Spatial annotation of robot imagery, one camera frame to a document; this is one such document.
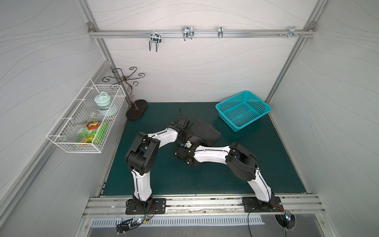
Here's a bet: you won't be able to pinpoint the white slotted cable duct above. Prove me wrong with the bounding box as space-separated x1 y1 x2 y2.
90 215 265 228

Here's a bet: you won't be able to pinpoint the small metal clip hook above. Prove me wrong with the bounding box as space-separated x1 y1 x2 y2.
218 26 224 39

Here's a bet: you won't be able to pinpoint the colourful snack packet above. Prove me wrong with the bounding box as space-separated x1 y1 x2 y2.
76 121 109 144

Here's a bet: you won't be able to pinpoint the metal bracket hook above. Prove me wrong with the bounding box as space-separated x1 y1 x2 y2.
278 26 305 39

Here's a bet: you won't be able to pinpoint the teal plastic basket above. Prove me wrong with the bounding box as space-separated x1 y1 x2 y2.
215 91 272 132

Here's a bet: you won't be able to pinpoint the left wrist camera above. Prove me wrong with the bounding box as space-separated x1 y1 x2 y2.
175 117 190 130

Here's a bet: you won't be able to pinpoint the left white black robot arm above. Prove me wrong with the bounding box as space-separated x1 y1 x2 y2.
125 126 190 209

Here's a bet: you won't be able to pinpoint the pale green lidded jar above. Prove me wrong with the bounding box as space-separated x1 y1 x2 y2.
94 92 112 111

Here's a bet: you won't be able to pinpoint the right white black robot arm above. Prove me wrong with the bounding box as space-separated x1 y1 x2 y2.
175 142 275 207

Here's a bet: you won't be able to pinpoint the metal loop hook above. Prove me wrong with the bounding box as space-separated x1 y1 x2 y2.
182 26 194 41

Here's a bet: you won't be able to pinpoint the clear plastic bag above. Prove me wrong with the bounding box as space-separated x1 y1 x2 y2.
62 108 103 143

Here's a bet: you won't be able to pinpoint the dark grey long pants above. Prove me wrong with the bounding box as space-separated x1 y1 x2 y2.
186 119 221 147

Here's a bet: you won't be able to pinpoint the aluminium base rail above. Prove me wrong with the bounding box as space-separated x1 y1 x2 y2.
83 194 326 218

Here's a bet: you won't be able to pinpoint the left circuit board with wires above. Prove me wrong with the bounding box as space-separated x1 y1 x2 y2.
115 217 150 234

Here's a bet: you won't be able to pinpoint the metal double hook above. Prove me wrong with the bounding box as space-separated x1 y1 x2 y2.
149 33 161 52

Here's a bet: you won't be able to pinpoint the white wire wall basket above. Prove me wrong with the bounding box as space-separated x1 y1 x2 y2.
46 79 126 154

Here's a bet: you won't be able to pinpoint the right circuit board in hole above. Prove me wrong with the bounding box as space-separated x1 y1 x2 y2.
274 212 296 230

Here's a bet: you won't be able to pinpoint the green table mat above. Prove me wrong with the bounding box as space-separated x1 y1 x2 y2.
103 103 306 196

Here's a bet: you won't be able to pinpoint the black mounting plate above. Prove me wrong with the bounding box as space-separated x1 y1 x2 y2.
242 196 284 213
125 197 166 215

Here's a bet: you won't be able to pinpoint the ornate metal hook stand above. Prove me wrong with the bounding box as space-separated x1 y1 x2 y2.
102 66 148 120

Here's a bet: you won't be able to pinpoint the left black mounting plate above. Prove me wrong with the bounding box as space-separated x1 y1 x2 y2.
125 197 166 215

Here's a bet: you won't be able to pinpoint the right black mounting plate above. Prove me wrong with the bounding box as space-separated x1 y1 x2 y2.
242 196 284 213

